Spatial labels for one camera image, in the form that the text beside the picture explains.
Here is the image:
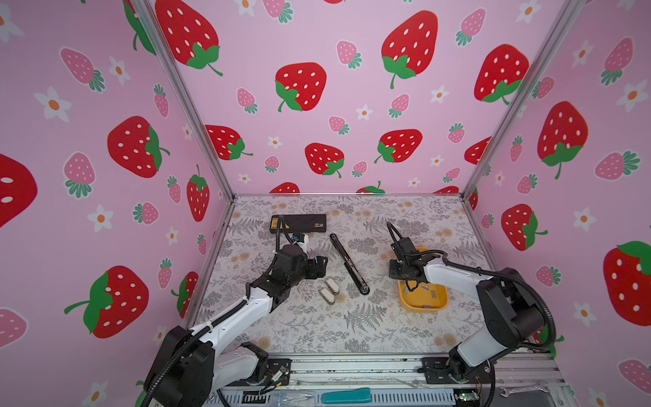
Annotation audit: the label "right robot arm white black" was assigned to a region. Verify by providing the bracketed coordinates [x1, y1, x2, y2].
[387, 222, 557, 383]

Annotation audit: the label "black tool case yellow label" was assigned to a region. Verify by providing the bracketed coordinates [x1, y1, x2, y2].
[269, 214, 327, 234]

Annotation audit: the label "beige eraser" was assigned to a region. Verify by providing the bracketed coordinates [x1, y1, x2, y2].
[319, 288, 336, 305]

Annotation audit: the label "silver wrench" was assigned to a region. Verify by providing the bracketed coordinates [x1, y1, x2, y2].
[499, 383, 550, 398]

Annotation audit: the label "yellow plastic tray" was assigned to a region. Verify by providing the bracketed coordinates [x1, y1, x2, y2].
[398, 249, 449, 313]

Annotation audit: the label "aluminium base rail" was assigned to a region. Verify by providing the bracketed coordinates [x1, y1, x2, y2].
[206, 353, 577, 406]

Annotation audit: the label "teal handled tool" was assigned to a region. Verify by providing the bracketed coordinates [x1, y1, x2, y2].
[320, 388, 372, 405]

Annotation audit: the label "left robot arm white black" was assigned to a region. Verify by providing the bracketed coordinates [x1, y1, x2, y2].
[138, 216, 328, 406]

